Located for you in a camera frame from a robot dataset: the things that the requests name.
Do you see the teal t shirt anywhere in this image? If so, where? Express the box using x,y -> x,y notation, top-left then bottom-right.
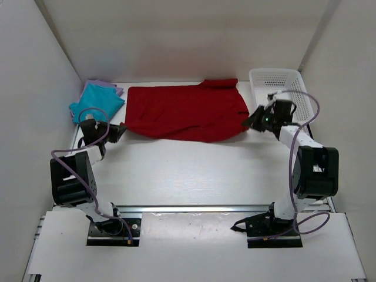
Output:
69,83 -> 126,125

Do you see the purple t shirt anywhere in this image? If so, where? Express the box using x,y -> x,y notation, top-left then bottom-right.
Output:
69,78 -> 123,124

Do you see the red t shirt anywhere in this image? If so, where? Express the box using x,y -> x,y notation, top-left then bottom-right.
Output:
123,78 -> 249,143

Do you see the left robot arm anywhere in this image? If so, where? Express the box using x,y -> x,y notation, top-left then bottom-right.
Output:
50,119 -> 127,229

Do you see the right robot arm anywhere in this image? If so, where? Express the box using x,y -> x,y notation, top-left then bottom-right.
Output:
241,99 -> 339,222

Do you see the white plastic basket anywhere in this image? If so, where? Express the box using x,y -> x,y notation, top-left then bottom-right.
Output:
249,68 -> 314,124

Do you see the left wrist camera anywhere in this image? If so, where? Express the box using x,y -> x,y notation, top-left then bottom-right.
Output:
85,114 -> 95,120

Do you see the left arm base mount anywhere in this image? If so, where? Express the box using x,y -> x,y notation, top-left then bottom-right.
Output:
86,214 -> 142,247

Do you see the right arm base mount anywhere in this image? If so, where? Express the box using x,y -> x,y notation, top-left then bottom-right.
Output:
230,206 -> 303,249

